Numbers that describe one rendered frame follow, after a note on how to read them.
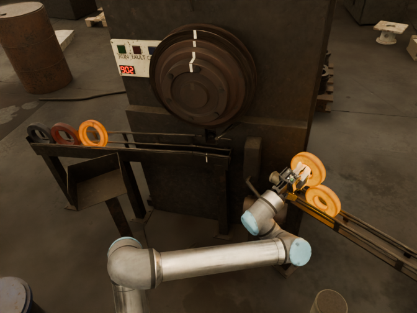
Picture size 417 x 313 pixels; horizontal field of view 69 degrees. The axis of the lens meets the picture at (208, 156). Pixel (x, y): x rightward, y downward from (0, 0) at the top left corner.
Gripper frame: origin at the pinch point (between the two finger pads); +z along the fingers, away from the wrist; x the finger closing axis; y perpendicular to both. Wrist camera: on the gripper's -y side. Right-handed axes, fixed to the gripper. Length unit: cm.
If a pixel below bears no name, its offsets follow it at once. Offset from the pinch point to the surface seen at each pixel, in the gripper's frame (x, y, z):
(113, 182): 76, -7, -64
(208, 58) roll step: 41, 44, -5
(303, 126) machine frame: 16.9, -3.2, 18.7
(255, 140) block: 31.5, -5.4, 0.4
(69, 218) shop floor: 129, -57, -108
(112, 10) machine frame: 92, 58, -13
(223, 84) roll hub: 33.3, 35.7, -6.7
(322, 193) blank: -9.7, -6.6, -3.9
